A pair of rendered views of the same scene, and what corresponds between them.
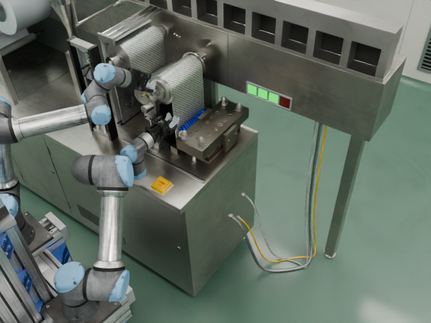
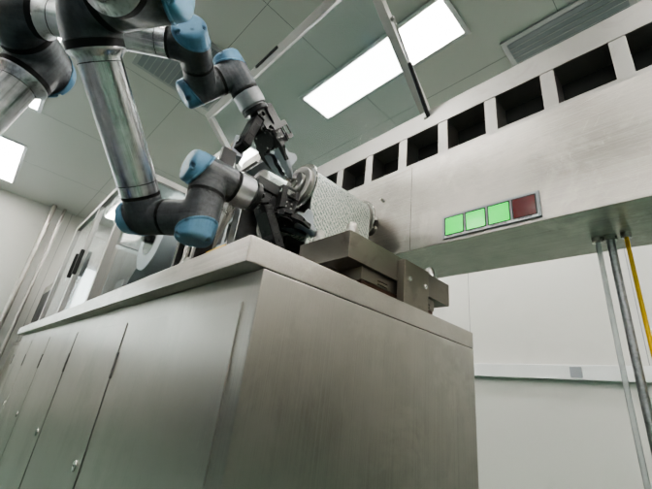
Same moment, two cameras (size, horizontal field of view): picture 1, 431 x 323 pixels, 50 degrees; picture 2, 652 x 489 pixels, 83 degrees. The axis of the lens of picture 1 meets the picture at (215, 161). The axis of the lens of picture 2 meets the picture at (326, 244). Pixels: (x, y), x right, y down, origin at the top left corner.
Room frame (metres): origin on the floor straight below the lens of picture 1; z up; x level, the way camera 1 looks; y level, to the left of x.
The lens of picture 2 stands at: (0.92, -0.02, 0.70)
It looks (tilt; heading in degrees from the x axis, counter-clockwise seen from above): 23 degrees up; 11
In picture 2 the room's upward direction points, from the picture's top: 7 degrees clockwise
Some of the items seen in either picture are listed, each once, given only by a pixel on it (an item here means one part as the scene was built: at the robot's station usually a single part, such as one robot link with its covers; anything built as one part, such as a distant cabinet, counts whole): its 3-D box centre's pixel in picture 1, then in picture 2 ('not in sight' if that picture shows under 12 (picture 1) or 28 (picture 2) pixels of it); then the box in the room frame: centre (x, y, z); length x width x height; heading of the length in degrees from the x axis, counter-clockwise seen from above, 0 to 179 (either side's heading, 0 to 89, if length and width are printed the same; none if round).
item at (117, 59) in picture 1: (115, 61); not in sight; (1.92, 0.46, 1.34); 0.06 x 0.06 x 0.06; 53
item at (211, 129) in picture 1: (213, 127); (378, 277); (1.81, 0.00, 1.00); 0.40 x 0.16 x 0.06; 143
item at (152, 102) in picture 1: (153, 125); not in sight; (1.77, 0.30, 1.05); 0.06 x 0.05 x 0.31; 143
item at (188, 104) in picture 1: (188, 105); (339, 241); (1.85, 0.12, 1.11); 0.23 x 0.01 x 0.18; 143
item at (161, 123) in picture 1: (157, 130); (271, 203); (1.66, 0.26, 1.12); 0.12 x 0.08 x 0.09; 143
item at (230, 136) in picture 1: (230, 138); (413, 288); (1.76, -0.08, 0.97); 0.10 x 0.03 x 0.11; 143
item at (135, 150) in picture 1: (133, 150); (211, 176); (1.53, 0.36, 1.11); 0.11 x 0.08 x 0.09; 143
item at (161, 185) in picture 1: (161, 185); not in sight; (1.50, 0.26, 0.91); 0.07 x 0.07 x 0.02; 53
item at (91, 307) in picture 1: (79, 298); not in sight; (0.95, 0.55, 0.87); 0.15 x 0.15 x 0.10
